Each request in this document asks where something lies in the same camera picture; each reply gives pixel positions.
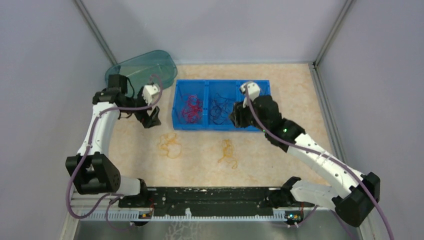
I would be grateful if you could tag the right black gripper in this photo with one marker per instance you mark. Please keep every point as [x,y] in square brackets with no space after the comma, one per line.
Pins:
[238,115]

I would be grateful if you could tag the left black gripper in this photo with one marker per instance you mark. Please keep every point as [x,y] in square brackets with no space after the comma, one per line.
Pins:
[148,121]

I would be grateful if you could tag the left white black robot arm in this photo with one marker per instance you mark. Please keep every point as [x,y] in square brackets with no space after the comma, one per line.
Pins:
[91,171]

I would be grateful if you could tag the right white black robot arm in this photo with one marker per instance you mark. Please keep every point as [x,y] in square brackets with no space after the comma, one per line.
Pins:
[293,139]

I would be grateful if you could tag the blue three-compartment plastic bin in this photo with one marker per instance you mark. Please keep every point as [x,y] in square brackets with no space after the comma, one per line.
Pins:
[205,105]

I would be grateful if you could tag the teal transparent plastic tub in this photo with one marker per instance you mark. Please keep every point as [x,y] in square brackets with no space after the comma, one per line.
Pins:
[139,69]

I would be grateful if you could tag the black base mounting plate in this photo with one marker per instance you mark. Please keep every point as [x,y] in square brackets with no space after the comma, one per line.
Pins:
[212,201]

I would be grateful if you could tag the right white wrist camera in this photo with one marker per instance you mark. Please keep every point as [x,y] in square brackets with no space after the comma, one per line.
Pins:
[250,90]

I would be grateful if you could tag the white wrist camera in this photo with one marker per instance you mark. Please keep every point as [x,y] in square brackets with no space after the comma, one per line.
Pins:
[250,90]
[149,91]

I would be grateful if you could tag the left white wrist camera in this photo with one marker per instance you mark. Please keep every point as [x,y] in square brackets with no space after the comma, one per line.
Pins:
[149,91]

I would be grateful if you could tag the aluminium frame rail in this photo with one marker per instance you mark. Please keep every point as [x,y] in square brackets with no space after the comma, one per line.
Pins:
[291,194]

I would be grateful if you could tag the white slotted cable duct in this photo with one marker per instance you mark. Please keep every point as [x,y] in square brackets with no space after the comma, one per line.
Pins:
[137,216]

